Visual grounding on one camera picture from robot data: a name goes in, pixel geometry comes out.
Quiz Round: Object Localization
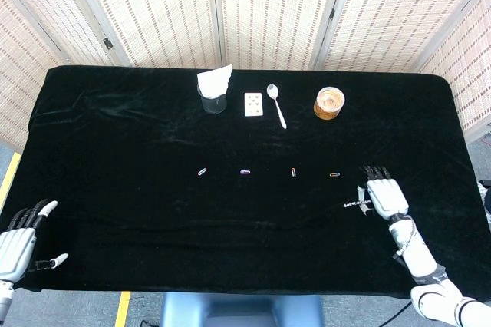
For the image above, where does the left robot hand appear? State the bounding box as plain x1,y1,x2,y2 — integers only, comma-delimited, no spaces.
0,199,69,284

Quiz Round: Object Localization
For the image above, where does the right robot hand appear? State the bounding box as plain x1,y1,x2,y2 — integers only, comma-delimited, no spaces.
356,164,410,222

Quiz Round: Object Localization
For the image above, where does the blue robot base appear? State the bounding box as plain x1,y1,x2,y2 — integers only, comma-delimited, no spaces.
160,291,324,327

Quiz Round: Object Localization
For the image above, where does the white folded paper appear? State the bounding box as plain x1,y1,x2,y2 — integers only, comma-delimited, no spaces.
196,64,235,98

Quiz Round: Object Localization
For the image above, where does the yellow floor tape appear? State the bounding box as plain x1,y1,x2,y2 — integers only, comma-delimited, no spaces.
114,291,132,327
0,152,22,213

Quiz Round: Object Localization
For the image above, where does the grey white crumpled bundle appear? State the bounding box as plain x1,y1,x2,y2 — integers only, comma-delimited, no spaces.
477,179,491,224

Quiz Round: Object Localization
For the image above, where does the clear jar of rubber bands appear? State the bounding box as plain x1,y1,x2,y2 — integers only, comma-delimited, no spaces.
313,86,346,122

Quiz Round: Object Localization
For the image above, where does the black velvet tablecloth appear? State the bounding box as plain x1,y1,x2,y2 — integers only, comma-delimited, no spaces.
17,64,485,303

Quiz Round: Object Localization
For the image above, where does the white plastic spoon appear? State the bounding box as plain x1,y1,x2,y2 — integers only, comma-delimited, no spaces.
266,84,288,130

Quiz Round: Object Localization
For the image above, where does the white playing card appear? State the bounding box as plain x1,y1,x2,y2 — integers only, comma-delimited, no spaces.
243,92,265,117

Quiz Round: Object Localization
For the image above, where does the clear empty glass cup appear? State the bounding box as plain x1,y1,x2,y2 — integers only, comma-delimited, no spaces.
196,83,228,115

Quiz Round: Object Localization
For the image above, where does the woven bamboo folding screen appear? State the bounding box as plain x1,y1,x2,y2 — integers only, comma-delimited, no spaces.
0,0,491,151

